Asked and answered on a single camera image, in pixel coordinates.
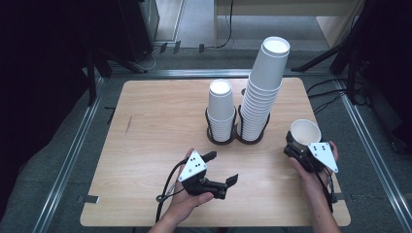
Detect dark equipment stack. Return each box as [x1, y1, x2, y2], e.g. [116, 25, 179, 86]
[356, 0, 412, 154]

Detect light wooden furniture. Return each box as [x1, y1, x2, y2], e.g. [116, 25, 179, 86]
[213, 0, 367, 50]

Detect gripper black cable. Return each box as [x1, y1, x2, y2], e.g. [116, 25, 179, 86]
[154, 159, 190, 224]
[319, 168, 335, 214]

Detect thin black hanging cable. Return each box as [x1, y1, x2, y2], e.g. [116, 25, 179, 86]
[215, 0, 235, 50]

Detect white paper cup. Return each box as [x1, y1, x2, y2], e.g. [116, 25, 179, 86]
[289, 118, 323, 151]

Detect grey tape piece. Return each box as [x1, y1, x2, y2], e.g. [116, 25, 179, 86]
[77, 194, 100, 205]

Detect black wire cup rack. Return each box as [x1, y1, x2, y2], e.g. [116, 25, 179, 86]
[204, 104, 272, 147]

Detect short aluminium frame rail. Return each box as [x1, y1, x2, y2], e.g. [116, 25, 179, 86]
[110, 68, 331, 80]

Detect black curtain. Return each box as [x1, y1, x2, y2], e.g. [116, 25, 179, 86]
[0, 0, 95, 221]

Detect black floor cable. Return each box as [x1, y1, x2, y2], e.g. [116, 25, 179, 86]
[305, 77, 339, 95]
[307, 90, 349, 115]

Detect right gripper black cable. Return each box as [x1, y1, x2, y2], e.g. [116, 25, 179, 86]
[319, 168, 335, 214]

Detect long aluminium frame rail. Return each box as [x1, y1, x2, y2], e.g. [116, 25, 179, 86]
[334, 79, 412, 233]
[32, 77, 106, 233]

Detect dark cabinet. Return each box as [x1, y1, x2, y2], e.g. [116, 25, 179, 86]
[118, 0, 160, 62]

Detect person's left hand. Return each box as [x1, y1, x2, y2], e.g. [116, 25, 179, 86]
[163, 147, 216, 224]

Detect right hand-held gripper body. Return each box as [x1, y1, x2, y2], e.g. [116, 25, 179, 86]
[283, 142, 340, 174]

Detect black stand legs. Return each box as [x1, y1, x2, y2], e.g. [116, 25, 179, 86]
[85, 48, 149, 107]

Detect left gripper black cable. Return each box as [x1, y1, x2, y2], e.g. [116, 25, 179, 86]
[154, 159, 190, 224]

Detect short stack of cups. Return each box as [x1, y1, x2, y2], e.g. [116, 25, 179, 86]
[206, 79, 237, 144]

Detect black tripod stand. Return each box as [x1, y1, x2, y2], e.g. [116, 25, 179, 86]
[291, 0, 373, 105]

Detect person's right hand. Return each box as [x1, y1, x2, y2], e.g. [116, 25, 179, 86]
[289, 140, 341, 193]

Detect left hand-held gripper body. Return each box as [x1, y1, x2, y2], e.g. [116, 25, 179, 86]
[178, 150, 229, 200]

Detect tall stack of cups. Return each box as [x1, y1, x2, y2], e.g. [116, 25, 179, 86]
[237, 36, 292, 143]

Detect white floor cable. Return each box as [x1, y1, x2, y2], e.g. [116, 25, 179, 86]
[135, 44, 163, 73]

